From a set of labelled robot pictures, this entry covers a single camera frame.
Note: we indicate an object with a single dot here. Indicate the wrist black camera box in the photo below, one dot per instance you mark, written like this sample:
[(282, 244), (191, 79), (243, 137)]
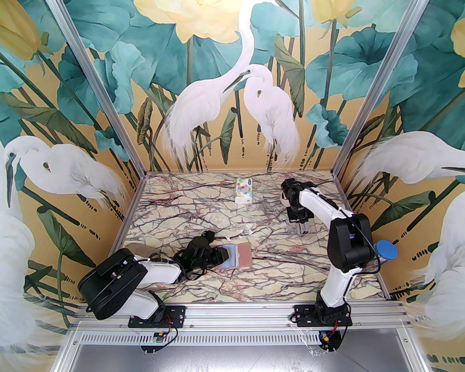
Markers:
[(298, 215), (207, 235)]

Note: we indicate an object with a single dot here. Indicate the grey metal sheet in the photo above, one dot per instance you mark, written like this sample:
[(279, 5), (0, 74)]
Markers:
[(236, 359)]

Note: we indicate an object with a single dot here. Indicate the clear jar with blue lid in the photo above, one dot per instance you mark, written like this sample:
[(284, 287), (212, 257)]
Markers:
[(387, 250)]

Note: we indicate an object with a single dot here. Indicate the small green circuit board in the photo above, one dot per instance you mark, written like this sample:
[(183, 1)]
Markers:
[(158, 338)]

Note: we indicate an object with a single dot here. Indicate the black bracket with yellow connector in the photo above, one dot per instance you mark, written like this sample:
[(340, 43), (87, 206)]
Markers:
[(327, 339)]

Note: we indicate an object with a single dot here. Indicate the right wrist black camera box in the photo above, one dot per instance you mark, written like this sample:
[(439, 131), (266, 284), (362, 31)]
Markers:
[(298, 215)]

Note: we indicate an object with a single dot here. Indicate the aluminium frame rail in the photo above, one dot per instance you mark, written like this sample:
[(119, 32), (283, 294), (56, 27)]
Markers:
[(236, 314)]

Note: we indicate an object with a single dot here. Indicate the white patterned tissue pack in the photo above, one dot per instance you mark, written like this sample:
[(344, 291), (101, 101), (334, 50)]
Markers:
[(244, 190)]

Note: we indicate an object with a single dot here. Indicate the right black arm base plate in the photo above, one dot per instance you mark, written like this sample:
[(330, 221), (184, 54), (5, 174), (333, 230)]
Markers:
[(303, 316)]

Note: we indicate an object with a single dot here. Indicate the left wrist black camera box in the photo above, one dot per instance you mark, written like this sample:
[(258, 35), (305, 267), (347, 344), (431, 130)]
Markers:
[(207, 235)]

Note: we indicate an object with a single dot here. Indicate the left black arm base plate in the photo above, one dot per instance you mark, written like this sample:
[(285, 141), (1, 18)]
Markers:
[(174, 314)]

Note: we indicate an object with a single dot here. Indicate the pink leather card holder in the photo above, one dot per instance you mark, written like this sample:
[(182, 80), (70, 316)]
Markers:
[(243, 254)]

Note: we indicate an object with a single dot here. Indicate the clear acrylic card stand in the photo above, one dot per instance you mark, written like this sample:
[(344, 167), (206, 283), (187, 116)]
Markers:
[(300, 233)]

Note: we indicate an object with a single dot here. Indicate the aluminium frame post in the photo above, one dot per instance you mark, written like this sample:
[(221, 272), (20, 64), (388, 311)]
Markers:
[(374, 87), (101, 87)]

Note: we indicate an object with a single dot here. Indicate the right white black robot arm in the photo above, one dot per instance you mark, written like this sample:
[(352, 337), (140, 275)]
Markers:
[(348, 243)]

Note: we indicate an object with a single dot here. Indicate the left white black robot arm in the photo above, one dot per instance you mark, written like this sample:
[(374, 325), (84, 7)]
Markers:
[(112, 279)]

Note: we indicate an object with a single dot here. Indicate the perforated metal strip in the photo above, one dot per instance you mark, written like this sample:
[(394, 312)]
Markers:
[(236, 338)]

